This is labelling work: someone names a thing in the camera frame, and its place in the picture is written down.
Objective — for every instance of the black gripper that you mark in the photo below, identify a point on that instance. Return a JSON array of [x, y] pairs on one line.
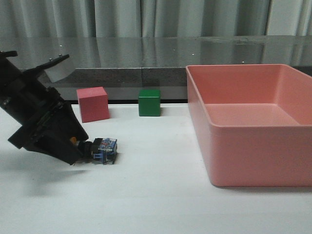
[[48, 123]]

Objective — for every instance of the yellow push button switch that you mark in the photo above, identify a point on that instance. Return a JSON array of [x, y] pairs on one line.
[[103, 150]]

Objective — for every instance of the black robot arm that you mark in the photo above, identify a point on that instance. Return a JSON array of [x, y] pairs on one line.
[[12, 78]]

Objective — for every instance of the pink wooden cube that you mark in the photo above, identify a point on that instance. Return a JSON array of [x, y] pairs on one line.
[[93, 104]]

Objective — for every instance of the grey stone ledge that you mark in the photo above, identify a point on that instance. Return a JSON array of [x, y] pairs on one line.
[[124, 66]]

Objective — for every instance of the green cube near bin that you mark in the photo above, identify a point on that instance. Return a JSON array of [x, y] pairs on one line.
[[149, 103]]

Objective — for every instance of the grey curtain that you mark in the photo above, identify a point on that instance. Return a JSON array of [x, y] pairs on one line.
[[154, 18]]

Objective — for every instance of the pink plastic bin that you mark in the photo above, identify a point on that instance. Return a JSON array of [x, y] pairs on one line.
[[253, 123]]

